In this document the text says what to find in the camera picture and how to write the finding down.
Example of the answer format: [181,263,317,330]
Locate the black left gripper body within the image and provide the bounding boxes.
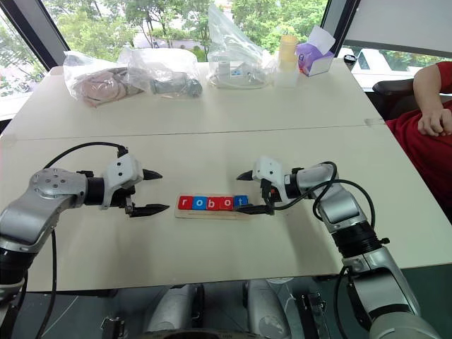
[111,186,137,215]

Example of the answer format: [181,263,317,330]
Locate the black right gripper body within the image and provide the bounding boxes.
[259,179,282,215]

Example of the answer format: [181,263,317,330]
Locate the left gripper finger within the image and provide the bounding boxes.
[127,203,170,218]
[142,168,164,184]

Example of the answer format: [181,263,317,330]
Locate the wooden letter tray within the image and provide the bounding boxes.
[174,207,252,221]

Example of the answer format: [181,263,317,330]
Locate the grey rounded robot leg shell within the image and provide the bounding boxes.
[246,280,292,339]
[146,284,198,333]

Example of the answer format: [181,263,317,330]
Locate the person's bare hand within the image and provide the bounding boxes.
[417,107,452,138]

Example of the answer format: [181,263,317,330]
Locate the plastic bag with grey object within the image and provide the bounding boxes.
[119,47,204,100]

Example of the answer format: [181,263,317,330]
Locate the plastic bag with pink cloth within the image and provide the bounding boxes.
[63,50,145,108]

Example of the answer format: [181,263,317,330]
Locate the plastic bag with white parts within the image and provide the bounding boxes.
[206,3,275,90]

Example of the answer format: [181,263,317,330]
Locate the stack of yellow clear cups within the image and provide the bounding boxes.
[274,34,299,88]

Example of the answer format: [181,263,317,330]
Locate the purple tissue box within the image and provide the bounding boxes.
[295,25,336,78]

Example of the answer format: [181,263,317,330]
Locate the person's red clothed body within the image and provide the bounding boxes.
[385,61,452,213]

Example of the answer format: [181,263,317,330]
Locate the black chair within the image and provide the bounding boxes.
[372,78,424,121]

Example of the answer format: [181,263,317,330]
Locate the dark slanted window pillar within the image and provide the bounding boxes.
[0,0,71,71]
[320,0,362,54]

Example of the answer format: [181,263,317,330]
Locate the white roller blind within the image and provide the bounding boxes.
[341,0,452,60]

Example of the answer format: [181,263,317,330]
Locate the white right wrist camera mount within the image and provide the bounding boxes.
[254,155,288,204]

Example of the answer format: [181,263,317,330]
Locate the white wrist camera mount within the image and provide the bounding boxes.
[254,155,288,204]
[100,155,145,210]

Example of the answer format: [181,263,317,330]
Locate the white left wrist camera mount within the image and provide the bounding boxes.
[100,155,145,210]

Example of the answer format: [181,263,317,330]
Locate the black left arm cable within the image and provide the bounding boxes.
[35,141,129,339]

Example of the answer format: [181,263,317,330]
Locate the black metal bracket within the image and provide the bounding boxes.
[100,316,126,339]
[296,291,326,339]

